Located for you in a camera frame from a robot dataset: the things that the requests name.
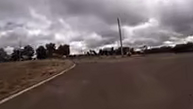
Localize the low distant bushes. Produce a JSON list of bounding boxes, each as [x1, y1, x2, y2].
[[69, 44, 143, 61]]

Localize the dry brown grass field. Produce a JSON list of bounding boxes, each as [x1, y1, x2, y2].
[[0, 55, 78, 105]]

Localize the row of dark trees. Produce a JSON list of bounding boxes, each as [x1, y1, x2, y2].
[[0, 41, 72, 64]]

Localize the pale concrete kerb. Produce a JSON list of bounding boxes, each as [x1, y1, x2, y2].
[[0, 62, 81, 109]]

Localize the dark asphalt road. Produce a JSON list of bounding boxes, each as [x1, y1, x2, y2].
[[0, 49, 193, 109]]

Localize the lone dark tree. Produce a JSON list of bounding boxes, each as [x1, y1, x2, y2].
[[172, 41, 193, 54]]

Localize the tall thin pole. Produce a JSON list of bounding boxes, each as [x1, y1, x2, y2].
[[115, 16, 125, 58]]

